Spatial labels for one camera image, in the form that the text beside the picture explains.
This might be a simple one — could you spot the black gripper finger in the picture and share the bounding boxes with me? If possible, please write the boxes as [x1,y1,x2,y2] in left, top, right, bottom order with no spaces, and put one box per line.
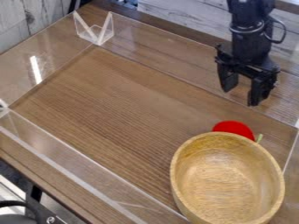
[247,76,276,106]
[217,63,239,93]

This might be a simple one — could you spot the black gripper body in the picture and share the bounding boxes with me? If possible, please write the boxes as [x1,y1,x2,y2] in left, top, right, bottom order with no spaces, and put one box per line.
[215,33,280,80]

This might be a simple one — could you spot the red felt strawberry toy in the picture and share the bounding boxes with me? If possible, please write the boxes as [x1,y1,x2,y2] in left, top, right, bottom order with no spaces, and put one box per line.
[212,120,264,143]

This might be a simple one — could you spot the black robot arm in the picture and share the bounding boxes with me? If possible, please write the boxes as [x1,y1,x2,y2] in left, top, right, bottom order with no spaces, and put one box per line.
[215,0,287,106]

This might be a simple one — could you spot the oval wooden bowl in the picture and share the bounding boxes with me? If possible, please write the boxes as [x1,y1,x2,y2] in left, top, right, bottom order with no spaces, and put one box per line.
[169,132,285,224]

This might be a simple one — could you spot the black table leg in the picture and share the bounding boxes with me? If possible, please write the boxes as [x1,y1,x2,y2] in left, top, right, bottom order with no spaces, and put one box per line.
[30,185,42,202]

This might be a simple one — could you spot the clear acrylic tray wall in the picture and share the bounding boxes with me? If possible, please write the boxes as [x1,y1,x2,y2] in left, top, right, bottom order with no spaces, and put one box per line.
[0,6,299,224]

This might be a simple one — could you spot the clear acrylic corner bracket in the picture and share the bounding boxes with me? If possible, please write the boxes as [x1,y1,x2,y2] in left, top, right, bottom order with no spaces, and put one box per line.
[72,11,115,46]

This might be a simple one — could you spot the black cable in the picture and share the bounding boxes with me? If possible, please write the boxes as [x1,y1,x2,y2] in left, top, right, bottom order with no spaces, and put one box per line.
[0,199,40,224]

